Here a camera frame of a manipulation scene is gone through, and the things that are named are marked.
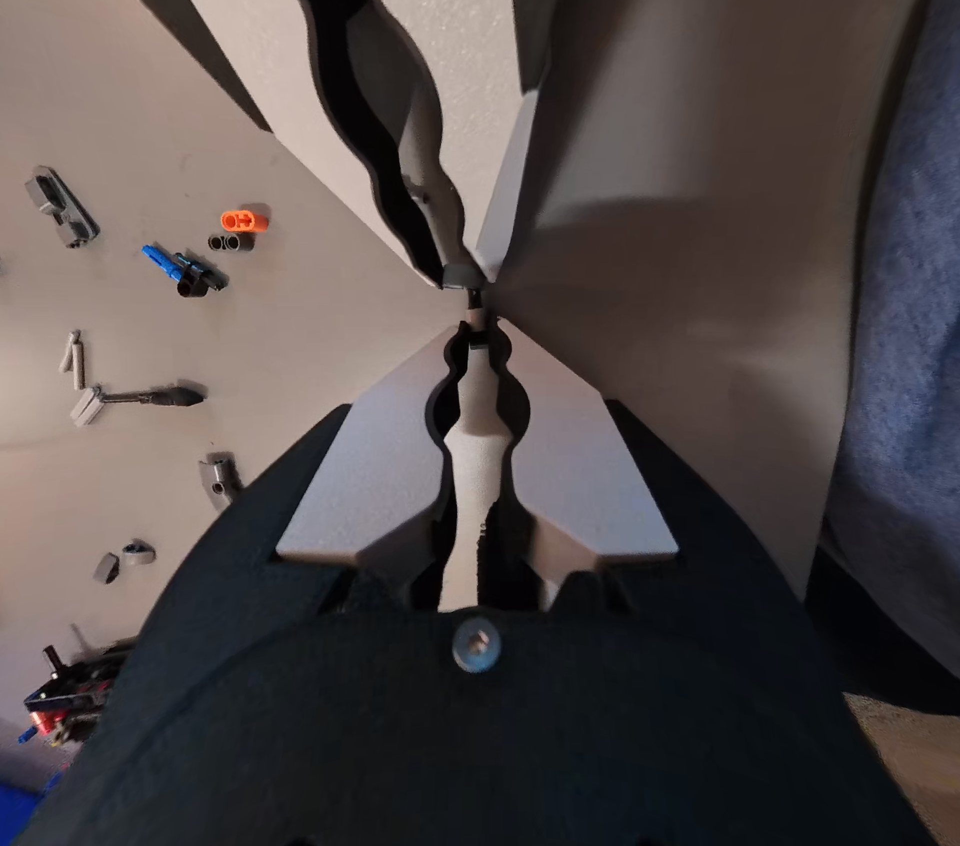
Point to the grey lego panel piece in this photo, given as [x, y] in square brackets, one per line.
[60, 204]

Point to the dark grey two-hole beam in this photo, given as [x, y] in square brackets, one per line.
[231, 243]

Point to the blue pin with black connector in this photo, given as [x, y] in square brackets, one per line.
[184, 270]

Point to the dark grey connector with hole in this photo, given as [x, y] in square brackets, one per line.
[220, 478]

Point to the light grey lego axle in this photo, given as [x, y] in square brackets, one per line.
[69, 351]
[79, 369]

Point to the orange two-hole beam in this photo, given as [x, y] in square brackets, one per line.
[245, 220]

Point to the person's blue sweatshirt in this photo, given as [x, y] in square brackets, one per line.
[915, 336]

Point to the small grey lego piece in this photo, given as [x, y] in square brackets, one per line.
[106, 568]
[139, 552]

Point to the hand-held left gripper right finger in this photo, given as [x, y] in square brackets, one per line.
[585, 478]

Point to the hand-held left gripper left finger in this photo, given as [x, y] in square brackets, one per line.
[375, 471]

